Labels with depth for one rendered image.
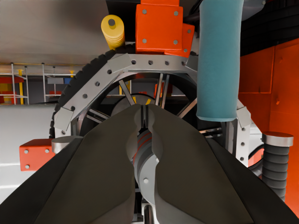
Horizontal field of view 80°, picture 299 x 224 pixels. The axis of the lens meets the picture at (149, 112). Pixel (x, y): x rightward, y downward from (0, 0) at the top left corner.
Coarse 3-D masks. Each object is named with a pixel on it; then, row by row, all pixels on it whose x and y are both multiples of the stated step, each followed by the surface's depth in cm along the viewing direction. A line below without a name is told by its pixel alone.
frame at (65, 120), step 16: (112, 64) 46; (128, 64) 46; (144, 64) 47; (160, 64) 47; (176, 64) 48; (192, 64) 48; (96, 80) 46; (112, 80) 48; (80, 96) 46; (96, 96) 48; (64, 112) 46; (80, 112) 48; (240, 112) 51; (64, 128) 46; (240, 128) 52; (240, 144) 52; (240, 160) 53
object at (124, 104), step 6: (132, 96) 102; (138, 96) 103; (144, 96) 103; (120, 102) 102; (126, 102) 102; (138, 102) 103; (144, 102) 104; (150, 102) 104; (114, 108) 102; (120, 108) 102; (114, 114) 102; (144, 114) 100; (138, 132) 100
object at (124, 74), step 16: (128, 80) 76; (160, 80) 58; (176, 80) 67; (192, 80) 58; (128, 96) 58; (192, 96) 73; (96, 112) 57; (80, 128) 55; (144, 128) 64; (208, 128) 62; (224, 128) 60; (224, 144) 61
